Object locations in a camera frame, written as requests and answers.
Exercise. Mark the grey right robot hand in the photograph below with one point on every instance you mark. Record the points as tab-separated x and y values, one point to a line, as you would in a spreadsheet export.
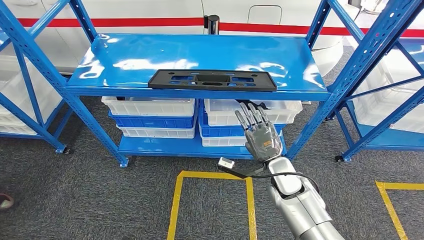
263	142

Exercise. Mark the black plastic plate bracket part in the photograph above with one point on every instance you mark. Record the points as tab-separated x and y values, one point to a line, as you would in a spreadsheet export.
165	81

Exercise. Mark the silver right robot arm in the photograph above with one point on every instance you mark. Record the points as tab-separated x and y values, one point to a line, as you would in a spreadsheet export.
298	205

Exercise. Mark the blue steel shelf rack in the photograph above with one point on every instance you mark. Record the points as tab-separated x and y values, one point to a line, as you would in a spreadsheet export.
391	140
28	86
198	56

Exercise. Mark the black parts in bin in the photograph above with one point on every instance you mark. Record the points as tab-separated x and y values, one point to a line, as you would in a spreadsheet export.
253	101

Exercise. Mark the white plastic bin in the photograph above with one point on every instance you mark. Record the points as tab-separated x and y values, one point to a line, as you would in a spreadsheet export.
10	79
377	106
149	106
10	126
218	141
222	114
155	132

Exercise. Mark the yellow floor tape outline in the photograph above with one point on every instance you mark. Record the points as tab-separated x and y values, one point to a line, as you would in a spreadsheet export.
213	175
400	185

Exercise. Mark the white car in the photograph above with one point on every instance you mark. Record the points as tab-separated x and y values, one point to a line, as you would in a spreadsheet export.
149	8

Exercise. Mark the red barrier belt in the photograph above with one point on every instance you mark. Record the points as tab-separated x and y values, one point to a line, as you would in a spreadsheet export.
132	22

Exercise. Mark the person's foot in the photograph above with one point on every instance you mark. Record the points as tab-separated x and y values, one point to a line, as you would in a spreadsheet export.
6	202

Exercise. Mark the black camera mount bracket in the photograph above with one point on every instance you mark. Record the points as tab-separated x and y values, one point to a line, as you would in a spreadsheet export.
242	174

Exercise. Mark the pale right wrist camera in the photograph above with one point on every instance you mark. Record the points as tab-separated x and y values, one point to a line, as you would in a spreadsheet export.
226	163

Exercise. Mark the black stanchion post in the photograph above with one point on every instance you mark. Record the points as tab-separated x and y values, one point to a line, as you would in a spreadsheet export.
212	24

